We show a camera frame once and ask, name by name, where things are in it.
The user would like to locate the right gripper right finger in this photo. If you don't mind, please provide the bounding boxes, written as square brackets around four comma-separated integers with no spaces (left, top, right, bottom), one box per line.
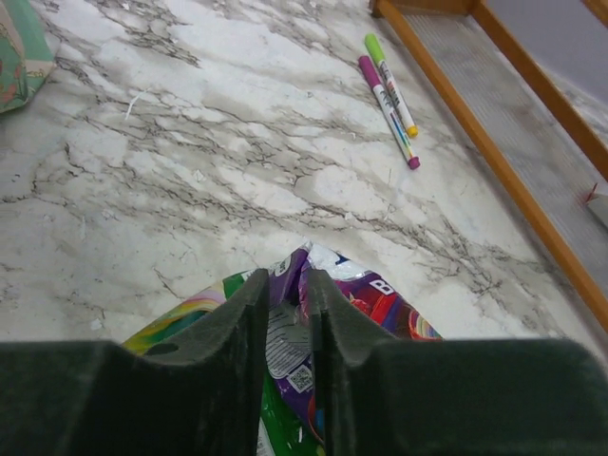
[309,270,607,455]

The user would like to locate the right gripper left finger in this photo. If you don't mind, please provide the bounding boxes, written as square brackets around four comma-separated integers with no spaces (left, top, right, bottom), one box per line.
[1,270,269,455]

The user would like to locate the purple snack packet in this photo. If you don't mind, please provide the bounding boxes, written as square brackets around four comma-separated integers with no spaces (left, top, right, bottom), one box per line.
[262,243,441,447]

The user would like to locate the green snack packet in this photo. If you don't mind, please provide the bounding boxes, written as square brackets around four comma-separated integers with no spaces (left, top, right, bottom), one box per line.
[123,271,325,455]

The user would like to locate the green printed paper bag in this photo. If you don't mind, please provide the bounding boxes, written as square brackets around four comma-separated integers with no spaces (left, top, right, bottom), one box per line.
[1,0,54,113]

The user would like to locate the orange wooden shelf rack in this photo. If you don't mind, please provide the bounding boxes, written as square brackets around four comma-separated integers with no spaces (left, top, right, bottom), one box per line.
[370,1,607,324]

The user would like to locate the magenta cap marker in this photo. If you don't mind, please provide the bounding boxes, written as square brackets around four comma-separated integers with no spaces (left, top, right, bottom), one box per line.
[358,55,420,170]

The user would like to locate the green cap marker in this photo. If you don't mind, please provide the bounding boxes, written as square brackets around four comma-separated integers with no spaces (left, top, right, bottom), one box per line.
[364,33,418,138]

